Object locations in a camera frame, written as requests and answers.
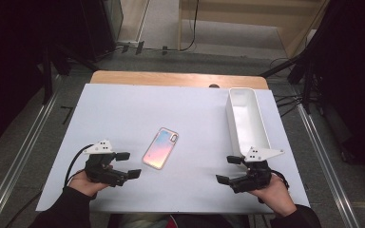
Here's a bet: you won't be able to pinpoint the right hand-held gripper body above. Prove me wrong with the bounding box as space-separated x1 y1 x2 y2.
229 145 285 194

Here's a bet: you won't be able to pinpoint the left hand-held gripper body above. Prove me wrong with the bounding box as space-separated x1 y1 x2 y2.
83 139 130 188

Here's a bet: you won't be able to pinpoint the iridescent pink blue phone case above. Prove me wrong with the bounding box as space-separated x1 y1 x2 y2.
142 126 180 171

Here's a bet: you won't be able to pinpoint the white rectangular plastic box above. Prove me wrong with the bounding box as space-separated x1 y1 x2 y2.
225 87 273 158

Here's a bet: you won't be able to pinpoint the person's left hand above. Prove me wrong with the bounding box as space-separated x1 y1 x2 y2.
67 161 113 198

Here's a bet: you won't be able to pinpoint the person's right hand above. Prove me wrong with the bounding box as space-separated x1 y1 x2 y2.
248 173 298 218

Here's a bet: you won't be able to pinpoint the white board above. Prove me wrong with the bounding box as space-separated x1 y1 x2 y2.
35 83 312 215

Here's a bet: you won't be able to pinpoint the person's clothing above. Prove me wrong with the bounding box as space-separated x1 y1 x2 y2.
107 213 251 228

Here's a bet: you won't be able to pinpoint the wooden table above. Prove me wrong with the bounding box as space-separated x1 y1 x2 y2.
89 69 270 90

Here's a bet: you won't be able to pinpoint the black tripod stand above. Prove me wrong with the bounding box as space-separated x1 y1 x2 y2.
41 44 99 105
259 53 317 115

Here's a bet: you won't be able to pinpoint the black cabinet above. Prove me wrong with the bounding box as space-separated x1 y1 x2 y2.
79 0 125 63

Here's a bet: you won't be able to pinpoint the black curtain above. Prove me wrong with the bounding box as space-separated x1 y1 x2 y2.
310 0 365 179
0 0 86 155

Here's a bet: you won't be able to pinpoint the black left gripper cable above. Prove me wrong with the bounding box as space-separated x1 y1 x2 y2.
4 143 95 228

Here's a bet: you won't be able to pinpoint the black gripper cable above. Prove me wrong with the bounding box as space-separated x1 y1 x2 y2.
4 143 95 228
270 170 290 191

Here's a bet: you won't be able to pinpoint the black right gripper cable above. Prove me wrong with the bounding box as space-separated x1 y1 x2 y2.
270 170 290 191

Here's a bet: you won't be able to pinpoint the metal floor rail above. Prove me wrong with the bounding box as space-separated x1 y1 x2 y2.
0 74 61 228
296 103 362 228

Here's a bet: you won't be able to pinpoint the black floor cables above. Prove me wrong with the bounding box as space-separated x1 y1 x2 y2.
274 93 305 118

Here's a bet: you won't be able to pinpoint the light wooden frame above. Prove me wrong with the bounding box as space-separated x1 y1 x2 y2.
177 0 331 60

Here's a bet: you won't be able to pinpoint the hanging black cable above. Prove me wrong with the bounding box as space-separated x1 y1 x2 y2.
180 0 201 52

